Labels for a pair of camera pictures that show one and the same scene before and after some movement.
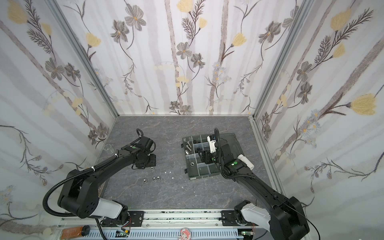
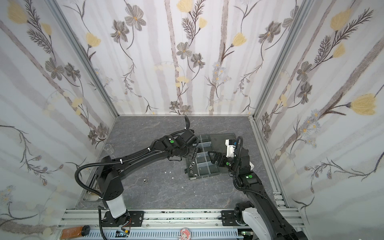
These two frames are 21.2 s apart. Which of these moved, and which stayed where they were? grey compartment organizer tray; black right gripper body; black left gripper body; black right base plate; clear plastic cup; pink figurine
Moved: black left gripper body; black right gripper body
Stayed: clear plastic cup; pink figurine; grey compartment organizer tray; black right base plate
